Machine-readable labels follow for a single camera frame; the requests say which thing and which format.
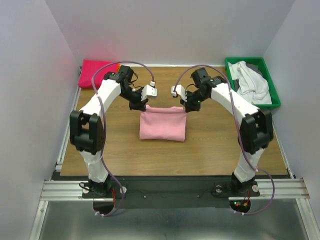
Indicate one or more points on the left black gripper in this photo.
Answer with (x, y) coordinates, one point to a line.
(138, 105)

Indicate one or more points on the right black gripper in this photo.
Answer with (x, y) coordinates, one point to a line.
(189, 106)

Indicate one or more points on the light pink t shirt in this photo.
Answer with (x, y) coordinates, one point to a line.
(163, 123)

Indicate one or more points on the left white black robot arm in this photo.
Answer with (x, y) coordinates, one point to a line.
(88, 127)

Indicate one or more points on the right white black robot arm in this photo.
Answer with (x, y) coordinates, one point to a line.
(253, 125)

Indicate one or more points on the folded orange t shirt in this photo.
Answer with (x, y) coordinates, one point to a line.
(118, 67)

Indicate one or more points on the folded magenta t shirt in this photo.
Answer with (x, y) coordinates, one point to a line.
(89, 68)

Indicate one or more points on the white crumpled t shirt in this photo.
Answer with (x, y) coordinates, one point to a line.
(251, 86)

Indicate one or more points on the grey garment in bin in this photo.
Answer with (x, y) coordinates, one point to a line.
(255, 68)

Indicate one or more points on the green plastic bin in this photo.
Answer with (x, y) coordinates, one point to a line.
(260, 62)

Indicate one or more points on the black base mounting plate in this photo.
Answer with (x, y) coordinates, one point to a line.
(169, 192)

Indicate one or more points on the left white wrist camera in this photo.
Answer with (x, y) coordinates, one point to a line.
(148, 91)

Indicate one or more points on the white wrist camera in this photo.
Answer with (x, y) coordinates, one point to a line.
(179, 91)
(148, 91)

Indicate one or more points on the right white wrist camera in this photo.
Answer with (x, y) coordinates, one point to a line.
(179, 91)

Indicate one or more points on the aluminium extrusion rail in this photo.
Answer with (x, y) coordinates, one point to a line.
(284, 189)

